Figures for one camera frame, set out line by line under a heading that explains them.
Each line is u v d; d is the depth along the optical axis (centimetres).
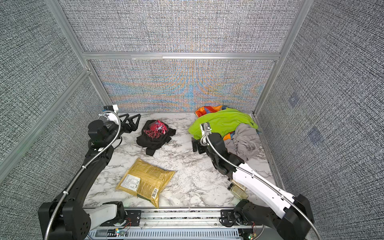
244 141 92
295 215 38
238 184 81
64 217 39
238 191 78
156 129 97
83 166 49
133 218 74
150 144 99
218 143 54
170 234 70
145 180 79
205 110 117
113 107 64
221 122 105
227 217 73
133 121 68
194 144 67
